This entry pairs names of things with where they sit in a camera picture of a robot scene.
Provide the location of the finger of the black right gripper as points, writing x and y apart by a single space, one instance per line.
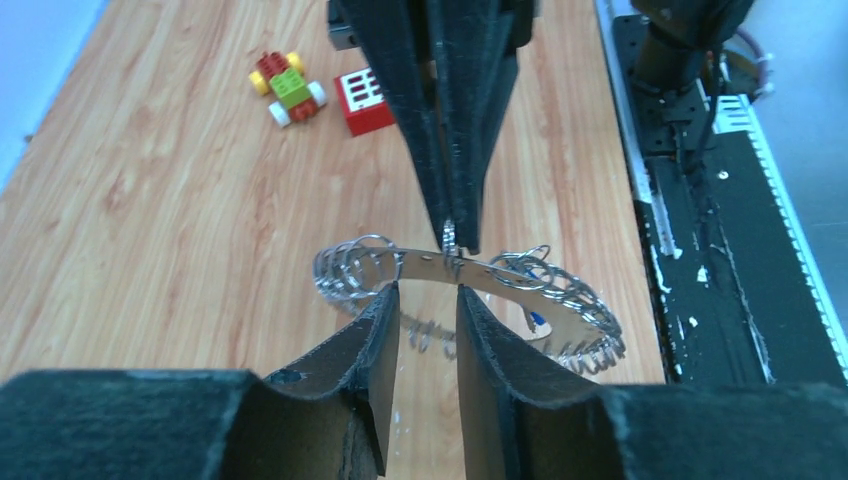
471 44
394 38

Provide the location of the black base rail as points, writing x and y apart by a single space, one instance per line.
731 302

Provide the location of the white slotted cable duct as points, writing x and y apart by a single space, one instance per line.
734 113

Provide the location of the toy brick car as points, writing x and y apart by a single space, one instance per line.
296 99

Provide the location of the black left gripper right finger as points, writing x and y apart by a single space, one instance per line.
524 416

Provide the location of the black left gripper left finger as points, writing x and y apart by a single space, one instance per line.
327 415

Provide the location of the blue key tag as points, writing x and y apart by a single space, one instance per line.
536 322

